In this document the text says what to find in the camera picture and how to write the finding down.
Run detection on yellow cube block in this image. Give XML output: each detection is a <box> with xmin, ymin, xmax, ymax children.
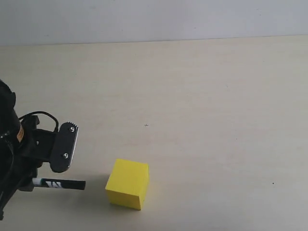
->
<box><xmin>105</xmin><ymin>159</ymin><xmax>150</xmax><ymax>210</ymax></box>

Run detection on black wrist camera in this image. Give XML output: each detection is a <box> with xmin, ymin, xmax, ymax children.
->
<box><xmin>49</xmin><ymin>122</ymin><xmax>78</xmax><ymax>173</ymax></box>

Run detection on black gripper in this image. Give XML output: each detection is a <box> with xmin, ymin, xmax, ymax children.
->
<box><xmin>0</xmin><ymin>115</ymin><xmax>58</xmax><ymax>193</ymax></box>

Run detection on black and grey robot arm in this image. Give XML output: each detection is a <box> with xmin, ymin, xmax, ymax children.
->
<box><xmin>0</xmin><ymin>81</ymin><xmax>59</xmax><ymax>217</ymax></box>

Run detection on black and white marker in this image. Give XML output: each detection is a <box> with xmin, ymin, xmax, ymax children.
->
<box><xmin>32</xmin><ymin>178</ymin><xmax>86</xmax><ymax>190</ymax></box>

